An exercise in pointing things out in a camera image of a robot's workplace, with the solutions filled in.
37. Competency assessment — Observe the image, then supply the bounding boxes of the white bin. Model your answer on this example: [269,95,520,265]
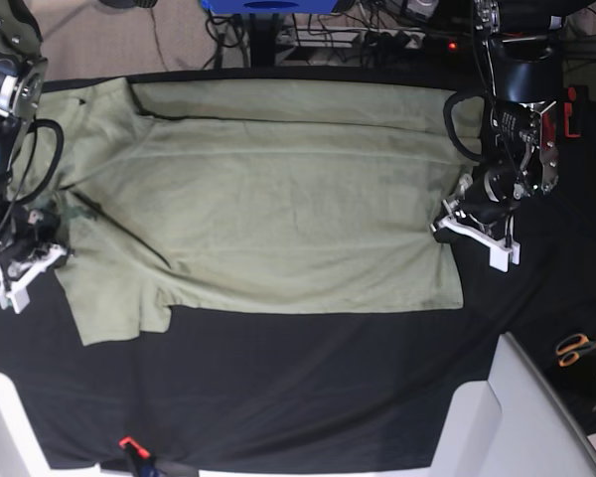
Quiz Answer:
[0,373,51,477]
[429,333,596,477]

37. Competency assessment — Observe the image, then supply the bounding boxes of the red black clamp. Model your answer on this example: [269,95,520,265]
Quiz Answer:
[563,84,589,139]
[118,436,161,477]

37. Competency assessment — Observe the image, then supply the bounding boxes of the white bin right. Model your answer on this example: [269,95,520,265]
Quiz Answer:
[429,333,596,477]

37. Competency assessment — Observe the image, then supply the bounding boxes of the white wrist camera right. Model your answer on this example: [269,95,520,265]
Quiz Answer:
[0,255,58,314]

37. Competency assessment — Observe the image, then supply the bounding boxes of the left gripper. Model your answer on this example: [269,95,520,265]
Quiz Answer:
[430,168,520,243]

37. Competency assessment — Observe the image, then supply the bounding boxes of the black power strip red light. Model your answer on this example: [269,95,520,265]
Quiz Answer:
[421,33,471,55]

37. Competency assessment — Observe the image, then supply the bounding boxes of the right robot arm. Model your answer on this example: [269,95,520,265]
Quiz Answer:
[0,1,68,277]

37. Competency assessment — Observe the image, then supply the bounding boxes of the orange handled scissors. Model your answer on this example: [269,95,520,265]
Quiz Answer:
[555,333,596,368]

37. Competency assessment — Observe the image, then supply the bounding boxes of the white bin left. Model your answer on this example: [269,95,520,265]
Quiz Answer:
[0,373,51,477]

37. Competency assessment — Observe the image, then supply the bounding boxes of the light green T-shirt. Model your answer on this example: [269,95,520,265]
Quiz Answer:
[39,79,472,345]

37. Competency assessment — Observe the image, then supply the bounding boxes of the blue plastic box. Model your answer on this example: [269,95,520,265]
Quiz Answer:
[201,0,337,15]

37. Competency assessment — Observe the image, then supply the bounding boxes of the red black clamp right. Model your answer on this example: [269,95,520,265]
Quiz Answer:
[563,84,589,139]

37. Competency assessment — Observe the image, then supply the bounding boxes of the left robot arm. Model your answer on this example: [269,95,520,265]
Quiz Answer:
[431,1,565,246]

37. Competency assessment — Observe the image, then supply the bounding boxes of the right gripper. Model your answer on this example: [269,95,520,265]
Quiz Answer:
[0,198,75,266]

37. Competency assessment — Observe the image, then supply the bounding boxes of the black table cloth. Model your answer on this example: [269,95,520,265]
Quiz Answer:
[0,69,596,474]

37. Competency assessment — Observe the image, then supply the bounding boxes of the red black clamp bottom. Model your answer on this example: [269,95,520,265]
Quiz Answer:
[118,436,161,477]

